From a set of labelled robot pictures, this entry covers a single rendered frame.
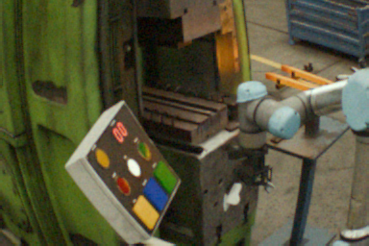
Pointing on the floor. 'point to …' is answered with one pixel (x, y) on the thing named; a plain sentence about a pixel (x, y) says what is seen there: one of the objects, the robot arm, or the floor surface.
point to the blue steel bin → (328, 19)
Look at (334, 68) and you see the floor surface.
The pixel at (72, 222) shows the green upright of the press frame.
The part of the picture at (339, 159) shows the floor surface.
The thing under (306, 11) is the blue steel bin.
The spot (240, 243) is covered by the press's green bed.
